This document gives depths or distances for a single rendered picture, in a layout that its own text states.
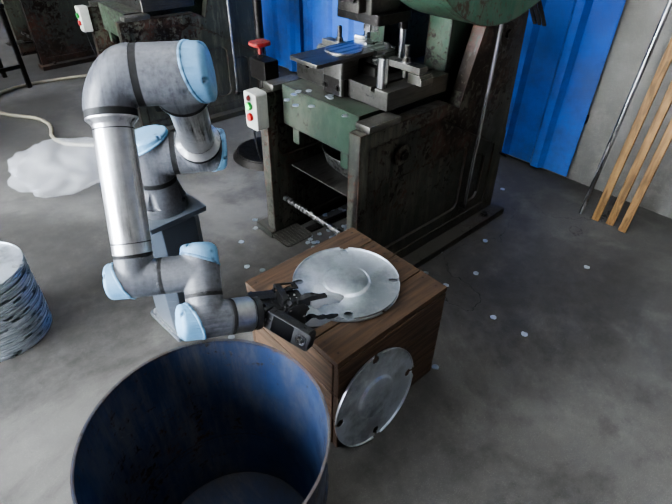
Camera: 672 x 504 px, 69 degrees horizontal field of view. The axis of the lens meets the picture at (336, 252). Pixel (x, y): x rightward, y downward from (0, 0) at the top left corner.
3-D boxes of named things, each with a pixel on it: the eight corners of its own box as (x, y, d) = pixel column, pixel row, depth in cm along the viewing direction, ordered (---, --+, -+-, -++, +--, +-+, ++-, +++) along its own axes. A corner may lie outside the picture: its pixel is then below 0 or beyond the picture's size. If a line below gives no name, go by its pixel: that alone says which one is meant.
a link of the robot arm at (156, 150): (134, 167, 141) (122, 123, 133) (182, 163, 144) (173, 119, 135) (130, 188, 132) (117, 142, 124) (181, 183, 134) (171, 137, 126)
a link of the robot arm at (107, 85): (57, 36, 85) (102, 308, 91) (123, 33, 87) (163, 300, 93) (78, 55, 96) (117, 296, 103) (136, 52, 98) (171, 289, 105)
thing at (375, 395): (336, 465, 127) (338, 467, 127) (332, 384, 113) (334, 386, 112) (409, 405, 143) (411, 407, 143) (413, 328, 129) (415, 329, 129)
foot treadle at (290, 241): (288, 257, 180) (288, 246, 176) (272, 245, 186) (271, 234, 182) (396, 202, 211) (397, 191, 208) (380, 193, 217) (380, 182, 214)
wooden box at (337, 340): (336, 448, 131) (338, 364, 110) (255, 364, 154) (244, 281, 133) (431, 370, 153) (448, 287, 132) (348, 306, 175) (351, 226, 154)
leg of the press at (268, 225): (273, 239, 208) (253, 6, 153) (257, 227, 214) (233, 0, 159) (414, 171, 257) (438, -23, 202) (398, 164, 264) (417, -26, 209)
